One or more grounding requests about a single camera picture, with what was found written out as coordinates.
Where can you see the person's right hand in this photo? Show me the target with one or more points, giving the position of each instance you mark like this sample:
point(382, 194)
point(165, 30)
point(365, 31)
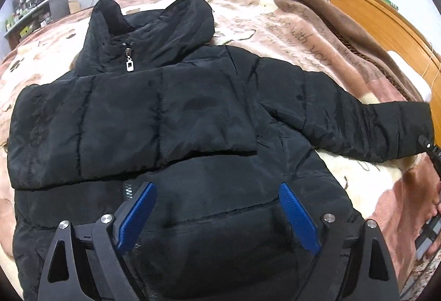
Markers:
point(437, 208)

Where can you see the white pillow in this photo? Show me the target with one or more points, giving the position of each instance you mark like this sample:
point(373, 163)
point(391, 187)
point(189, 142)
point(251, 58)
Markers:
point(411, 75)

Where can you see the black puffer jacket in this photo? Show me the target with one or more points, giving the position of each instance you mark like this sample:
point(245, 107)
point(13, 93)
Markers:
point(179, 104)

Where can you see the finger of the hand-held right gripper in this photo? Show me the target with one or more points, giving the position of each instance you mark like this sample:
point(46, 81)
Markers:
point(433, 149)

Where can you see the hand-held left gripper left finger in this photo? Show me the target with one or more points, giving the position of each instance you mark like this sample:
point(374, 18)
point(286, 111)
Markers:
point(136, 215)

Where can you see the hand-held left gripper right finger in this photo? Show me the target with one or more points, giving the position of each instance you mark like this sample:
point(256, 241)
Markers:
point(299, 218)

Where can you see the grey cluttered shelf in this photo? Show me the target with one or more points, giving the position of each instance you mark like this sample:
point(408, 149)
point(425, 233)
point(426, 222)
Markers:
point(31, 16)

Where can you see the wooden headboard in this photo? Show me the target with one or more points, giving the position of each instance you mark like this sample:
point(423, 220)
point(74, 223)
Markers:
point(379, 11)

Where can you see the pink brown printed blanket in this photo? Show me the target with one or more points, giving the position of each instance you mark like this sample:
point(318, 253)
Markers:
point(296, 32)

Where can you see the small cardboard box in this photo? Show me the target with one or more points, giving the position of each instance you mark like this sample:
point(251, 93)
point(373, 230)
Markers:
point(73, 6)

